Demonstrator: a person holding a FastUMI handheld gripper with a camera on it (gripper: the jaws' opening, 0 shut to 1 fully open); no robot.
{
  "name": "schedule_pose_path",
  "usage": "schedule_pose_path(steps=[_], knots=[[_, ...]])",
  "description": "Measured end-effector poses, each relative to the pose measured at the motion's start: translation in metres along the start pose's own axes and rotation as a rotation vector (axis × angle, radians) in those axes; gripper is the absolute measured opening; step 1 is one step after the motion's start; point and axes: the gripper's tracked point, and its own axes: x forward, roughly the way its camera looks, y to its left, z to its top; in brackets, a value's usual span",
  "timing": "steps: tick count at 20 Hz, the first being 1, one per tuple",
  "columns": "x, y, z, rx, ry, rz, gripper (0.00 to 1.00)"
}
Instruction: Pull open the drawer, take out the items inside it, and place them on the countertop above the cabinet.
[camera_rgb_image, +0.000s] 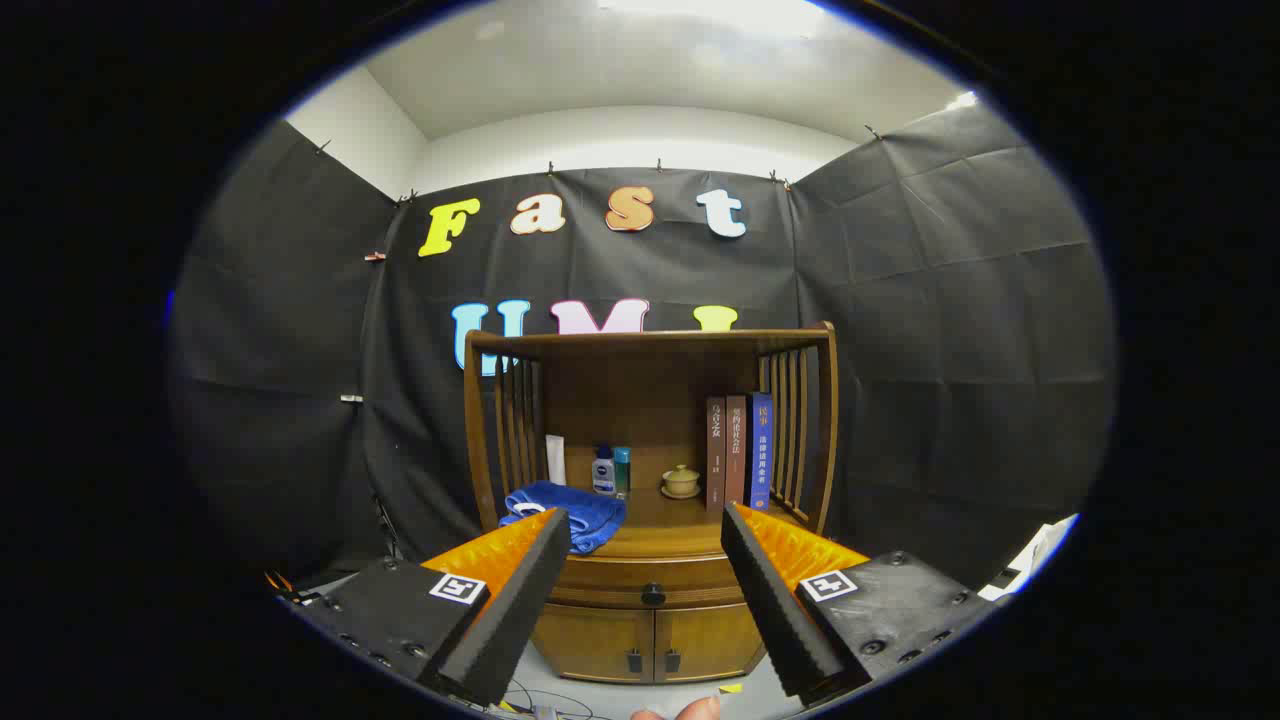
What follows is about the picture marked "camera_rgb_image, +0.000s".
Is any white furniture edge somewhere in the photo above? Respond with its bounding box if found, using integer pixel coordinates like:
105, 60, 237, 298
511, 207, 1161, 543
978, 513, 1081, 603

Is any wooden cabinet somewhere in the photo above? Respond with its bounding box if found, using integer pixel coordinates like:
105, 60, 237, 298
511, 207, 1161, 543
462, 322, 841, 686

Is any dark brown book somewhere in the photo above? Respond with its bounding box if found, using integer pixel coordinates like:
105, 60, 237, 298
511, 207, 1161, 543
706, 397, 728, 513

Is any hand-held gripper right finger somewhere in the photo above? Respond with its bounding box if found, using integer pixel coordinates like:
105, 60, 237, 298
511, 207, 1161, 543
720, 502, 1001, 706

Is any wooden drawer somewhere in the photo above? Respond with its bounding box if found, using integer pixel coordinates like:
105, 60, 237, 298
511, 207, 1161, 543
548, 555, 746, 609

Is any wooden countertop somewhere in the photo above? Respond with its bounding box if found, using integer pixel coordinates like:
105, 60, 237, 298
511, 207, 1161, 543
497, 485, 813, 561

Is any blue book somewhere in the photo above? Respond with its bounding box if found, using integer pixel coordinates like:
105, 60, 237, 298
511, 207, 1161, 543
746, 392, 773, 511

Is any blue folded towel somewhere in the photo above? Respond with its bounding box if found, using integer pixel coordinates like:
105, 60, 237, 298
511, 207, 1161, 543
498, 481, 628, 555

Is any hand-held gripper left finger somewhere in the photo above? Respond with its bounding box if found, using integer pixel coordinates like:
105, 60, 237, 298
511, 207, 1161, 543
278, 507, 571, 708

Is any reddish brown book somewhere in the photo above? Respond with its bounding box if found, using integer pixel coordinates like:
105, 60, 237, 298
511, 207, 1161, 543
725, 395, 749, 508

